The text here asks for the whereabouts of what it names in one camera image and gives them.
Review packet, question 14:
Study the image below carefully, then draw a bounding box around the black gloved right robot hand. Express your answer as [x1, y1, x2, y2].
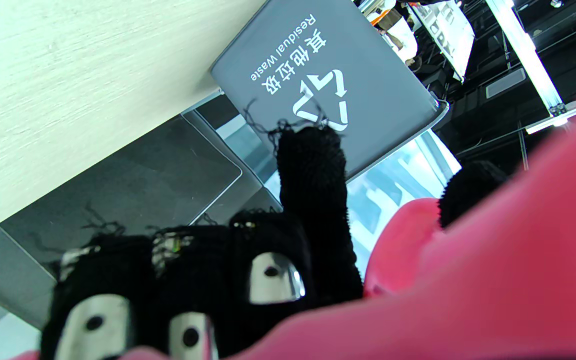
[40, 125, 509, 360]

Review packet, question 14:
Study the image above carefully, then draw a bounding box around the grey waste bin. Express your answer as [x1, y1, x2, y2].
[210, 0, 450, 182]

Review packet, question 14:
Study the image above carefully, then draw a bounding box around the white ceiling light bar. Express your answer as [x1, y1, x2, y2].
[485, 0, 576, 135]

